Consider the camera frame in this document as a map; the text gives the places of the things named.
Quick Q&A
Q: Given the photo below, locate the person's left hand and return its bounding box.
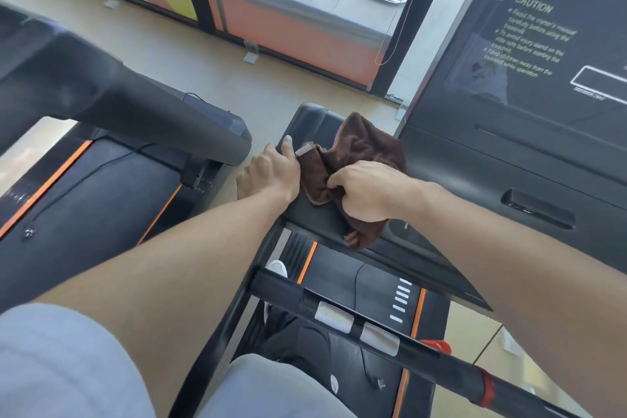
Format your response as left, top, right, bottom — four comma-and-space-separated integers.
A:
236, 135, 302, 206

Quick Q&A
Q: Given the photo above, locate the person's right hand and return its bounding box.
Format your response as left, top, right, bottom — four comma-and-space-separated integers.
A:
325, 160, 434, 223

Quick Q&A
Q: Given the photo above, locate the brown microfibre cloth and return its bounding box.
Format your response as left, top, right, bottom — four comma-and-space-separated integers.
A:
295, 111, 408, 252

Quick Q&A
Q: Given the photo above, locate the black treadmill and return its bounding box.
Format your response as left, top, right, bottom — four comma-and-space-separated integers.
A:
0, 1, 253, 315
169, 0, 627, 418

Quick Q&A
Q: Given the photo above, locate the person's left forearm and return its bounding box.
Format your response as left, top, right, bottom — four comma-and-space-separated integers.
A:
31, 187, 295, 418

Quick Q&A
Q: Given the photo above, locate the person's right forearm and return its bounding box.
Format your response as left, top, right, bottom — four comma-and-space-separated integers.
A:
416, 180, 627, 418

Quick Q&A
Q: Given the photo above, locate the person's left grey shoe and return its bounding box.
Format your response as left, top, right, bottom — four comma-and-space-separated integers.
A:
263, 259, 290, 328

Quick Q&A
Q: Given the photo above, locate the person's grey shirt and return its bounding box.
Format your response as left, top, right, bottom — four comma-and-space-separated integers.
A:
0, 304, 359, 418

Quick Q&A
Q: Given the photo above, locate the orange patterned parapet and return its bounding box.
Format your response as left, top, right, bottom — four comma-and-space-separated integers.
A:
44, 0, 388, 88

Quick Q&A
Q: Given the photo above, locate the black cord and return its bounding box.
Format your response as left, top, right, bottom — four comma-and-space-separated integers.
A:
360, 349, 388, 392
22, 142, 155, 240

